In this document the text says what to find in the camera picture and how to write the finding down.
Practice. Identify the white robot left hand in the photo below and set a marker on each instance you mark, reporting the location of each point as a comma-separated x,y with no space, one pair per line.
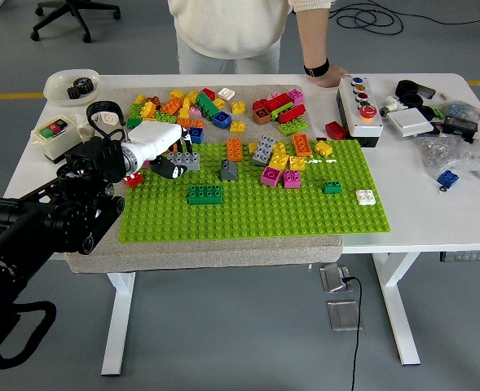
156,138

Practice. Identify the person's left hand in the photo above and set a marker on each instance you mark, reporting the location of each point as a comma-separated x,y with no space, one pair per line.
332,76

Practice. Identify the flat-lying grey long brick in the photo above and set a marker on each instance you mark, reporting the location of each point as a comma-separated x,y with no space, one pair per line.
191,161

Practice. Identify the dark green long brick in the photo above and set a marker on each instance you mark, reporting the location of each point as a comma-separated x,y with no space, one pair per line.
205,195

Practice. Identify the grey slope brick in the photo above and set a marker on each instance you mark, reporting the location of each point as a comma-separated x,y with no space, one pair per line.
228,173

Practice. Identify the person's left forearm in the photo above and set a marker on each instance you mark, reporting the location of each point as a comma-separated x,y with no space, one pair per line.
313,36

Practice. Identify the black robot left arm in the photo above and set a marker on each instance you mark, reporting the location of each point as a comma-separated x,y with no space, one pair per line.
93,159

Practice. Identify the green toy baseplate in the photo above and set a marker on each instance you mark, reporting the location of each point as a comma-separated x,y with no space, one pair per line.
264,220

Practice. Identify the black wristwatch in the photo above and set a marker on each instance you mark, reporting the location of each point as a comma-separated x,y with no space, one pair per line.
316,71

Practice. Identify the orange long brick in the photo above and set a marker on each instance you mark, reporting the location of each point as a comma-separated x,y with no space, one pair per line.
301,144
234,149
192,123
172,148

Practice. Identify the pink square brick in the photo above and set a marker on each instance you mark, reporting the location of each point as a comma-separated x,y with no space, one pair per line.
292,178
295,95
146,164

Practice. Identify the orange-yellow brick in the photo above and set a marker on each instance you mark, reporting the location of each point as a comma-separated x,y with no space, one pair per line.
148,109

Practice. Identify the blue square brick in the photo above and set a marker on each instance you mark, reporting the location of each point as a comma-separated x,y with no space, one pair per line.
197,135
222,119

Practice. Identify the tall yellow brick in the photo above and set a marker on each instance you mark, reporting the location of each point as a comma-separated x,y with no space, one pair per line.
185,108

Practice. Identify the red square brick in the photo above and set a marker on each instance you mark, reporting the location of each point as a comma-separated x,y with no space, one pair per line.
135,179

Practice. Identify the white cube brick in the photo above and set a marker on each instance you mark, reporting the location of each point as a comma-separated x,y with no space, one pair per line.
108,118

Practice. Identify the red rounded brick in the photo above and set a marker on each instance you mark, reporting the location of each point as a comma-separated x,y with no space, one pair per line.
291,113

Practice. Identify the push-button control box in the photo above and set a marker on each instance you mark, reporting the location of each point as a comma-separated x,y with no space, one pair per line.
364,126

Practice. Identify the lime green flat brick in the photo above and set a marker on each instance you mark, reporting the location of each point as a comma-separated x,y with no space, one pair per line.
282,109

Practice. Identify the red long brick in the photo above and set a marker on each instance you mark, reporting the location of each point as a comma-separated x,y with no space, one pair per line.
277,102

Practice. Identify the extra long green brick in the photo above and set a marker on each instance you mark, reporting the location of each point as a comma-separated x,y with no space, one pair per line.
207,105

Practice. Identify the lime green long brick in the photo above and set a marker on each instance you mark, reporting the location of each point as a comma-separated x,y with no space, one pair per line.
292,126

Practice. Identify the white plastic fitting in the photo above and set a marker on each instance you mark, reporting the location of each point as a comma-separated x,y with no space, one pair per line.
391,106

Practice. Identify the white tube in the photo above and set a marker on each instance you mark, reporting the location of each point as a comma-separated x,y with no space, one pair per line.
84,131

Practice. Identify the brown hollow brick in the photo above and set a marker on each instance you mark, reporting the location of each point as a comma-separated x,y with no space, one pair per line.
261,116

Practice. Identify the yellow square brick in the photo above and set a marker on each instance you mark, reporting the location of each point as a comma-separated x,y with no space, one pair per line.
237,127
238,107

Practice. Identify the white square brick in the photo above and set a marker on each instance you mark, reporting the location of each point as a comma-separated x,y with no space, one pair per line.
226,93
365,196

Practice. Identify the black gear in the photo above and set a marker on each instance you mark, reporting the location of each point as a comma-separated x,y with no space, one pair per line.
80,87

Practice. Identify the small yellow brick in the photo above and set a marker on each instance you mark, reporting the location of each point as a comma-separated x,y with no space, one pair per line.
252,148

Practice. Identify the tilted grey long brick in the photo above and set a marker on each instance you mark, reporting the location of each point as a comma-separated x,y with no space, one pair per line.
263,149

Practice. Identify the small dark green brick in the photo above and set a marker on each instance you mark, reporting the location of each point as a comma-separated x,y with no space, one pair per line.
332,186

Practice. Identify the person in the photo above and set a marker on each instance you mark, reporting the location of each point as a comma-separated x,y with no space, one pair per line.
231,28

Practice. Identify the white bowl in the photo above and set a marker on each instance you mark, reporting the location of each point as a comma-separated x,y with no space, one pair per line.
56,87

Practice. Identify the magenta square brick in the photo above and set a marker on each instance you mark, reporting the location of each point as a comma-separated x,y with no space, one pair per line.
271,175

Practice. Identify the clear bag with blue part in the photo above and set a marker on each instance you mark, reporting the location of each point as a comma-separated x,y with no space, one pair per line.
459,109

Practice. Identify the grey-brown mat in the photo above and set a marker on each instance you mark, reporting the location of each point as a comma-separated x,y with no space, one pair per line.
223,254

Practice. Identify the black power adapter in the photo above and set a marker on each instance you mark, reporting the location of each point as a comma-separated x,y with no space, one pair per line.
460,126

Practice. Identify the black office chair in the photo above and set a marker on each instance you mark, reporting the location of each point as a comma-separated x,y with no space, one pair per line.
76,12

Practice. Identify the white table leg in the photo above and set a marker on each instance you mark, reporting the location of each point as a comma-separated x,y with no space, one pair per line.
117,326
398,309

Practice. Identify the silver floor socket box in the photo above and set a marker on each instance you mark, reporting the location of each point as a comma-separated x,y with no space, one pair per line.
331,279

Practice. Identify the grey table control panel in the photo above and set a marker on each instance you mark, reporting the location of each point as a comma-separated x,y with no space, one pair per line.
468,256

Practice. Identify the silver floor plate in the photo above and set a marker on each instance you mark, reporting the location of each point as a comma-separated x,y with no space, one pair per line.
343,315

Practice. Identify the white switch plate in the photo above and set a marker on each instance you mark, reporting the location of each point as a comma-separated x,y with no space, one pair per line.
409,123

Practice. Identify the white red-green switch box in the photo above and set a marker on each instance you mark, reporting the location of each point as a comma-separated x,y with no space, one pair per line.
54,144

